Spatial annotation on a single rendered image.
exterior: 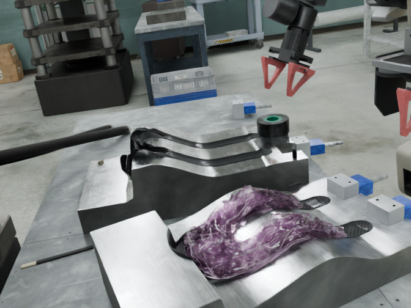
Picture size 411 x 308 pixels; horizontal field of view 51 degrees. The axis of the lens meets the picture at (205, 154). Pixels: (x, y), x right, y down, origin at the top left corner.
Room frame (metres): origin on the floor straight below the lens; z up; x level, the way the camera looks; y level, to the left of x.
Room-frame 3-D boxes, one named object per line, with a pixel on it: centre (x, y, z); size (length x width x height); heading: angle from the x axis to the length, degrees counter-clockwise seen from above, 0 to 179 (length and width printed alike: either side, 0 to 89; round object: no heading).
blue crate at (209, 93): (4.18, 0.13, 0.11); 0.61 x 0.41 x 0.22; 92
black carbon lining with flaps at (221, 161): (0.94, 0.03, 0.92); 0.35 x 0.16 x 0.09; 95
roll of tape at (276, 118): (1.02, -0.18, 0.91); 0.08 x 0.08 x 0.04
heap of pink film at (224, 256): (0.61, -0.07, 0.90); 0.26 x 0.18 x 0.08; 112
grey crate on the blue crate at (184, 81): (4.18, 0.12, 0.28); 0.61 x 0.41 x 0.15; 92
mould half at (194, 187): (0.95, 0.04, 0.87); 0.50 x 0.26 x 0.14; 95
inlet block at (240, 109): (1.43, -0.18, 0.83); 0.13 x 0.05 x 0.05; 84
